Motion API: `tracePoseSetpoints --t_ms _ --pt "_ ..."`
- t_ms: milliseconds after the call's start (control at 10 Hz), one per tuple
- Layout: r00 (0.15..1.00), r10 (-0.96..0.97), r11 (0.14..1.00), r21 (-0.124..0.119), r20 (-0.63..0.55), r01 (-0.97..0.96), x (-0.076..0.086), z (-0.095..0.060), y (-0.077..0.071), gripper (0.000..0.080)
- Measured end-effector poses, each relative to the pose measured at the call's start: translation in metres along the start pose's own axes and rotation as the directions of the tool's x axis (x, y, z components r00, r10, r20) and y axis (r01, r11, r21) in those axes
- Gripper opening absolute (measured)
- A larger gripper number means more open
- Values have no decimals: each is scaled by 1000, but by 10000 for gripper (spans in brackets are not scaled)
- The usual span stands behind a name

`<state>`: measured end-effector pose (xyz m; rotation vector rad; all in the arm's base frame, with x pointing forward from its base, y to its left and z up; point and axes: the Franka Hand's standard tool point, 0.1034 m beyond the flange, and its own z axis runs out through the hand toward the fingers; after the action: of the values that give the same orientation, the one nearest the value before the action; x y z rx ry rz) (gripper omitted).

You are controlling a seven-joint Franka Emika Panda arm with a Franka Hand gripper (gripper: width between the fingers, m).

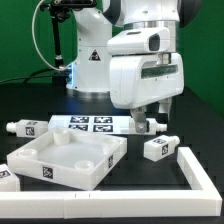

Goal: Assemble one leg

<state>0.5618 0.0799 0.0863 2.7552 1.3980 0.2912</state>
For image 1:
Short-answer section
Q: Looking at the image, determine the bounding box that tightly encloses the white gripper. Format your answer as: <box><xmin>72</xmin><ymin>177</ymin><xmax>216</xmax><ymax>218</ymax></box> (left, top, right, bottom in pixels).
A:
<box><xmin>110</xmin><ymin>53</ymin><xmax>184</xmax><ymax>134</ymax></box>

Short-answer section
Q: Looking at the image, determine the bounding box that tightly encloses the white square tabletop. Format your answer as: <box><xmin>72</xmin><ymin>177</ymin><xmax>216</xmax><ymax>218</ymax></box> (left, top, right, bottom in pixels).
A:
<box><xmin>7</xmin><ymin>127</ymin><xmax>127</xmax><ymax>190</ymax></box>

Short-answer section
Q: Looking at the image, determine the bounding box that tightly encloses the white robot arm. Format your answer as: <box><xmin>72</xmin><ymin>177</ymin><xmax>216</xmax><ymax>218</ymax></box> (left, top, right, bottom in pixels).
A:
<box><xmin>67</xmin><ymin>0</ymin><xmax>202</xmax><ymax>133</ymax></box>

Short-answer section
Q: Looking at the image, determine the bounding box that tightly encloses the white L-shaped fence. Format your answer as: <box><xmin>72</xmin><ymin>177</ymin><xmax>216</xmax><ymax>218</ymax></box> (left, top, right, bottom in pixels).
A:
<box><xmin>0</xmin><ymin>147</ymin><xmax>222</xmax><ymax>219</ymax></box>

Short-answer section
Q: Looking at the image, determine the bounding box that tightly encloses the white marker base plate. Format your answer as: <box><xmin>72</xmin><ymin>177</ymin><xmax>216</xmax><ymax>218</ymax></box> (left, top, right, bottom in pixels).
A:
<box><xmin>48</xmin><ymin>115</ymin><xmax>130</xmax><ymax>134</ymax></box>

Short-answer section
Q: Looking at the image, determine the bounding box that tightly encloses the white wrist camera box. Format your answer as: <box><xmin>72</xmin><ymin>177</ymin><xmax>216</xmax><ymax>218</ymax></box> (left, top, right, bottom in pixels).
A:
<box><xmin>107</xmin><ymin>27</ymin><xmax>170</xmax><ymax>55</ymax></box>

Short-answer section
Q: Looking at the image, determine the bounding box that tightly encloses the black cable on table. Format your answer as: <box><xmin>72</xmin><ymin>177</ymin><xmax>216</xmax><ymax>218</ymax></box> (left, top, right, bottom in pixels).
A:
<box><xmin>0</xmin><ymin>68</ymin><xmax>72</xmax><ymax>85</ymax></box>

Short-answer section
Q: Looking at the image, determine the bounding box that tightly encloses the black camera stand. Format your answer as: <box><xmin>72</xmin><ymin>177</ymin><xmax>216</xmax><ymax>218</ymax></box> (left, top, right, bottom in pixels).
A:
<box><xmin>39</xmin><ymin>0</ymin><xmax>97</xmax><ymax>85</ymax></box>

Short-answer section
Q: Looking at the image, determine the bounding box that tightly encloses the grey white cable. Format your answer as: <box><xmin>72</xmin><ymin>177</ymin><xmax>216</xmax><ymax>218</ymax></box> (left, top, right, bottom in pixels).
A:
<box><xmin>31</xmin><ymin>0</ymin><xmax>72</xmax><ymax>72</ymax></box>

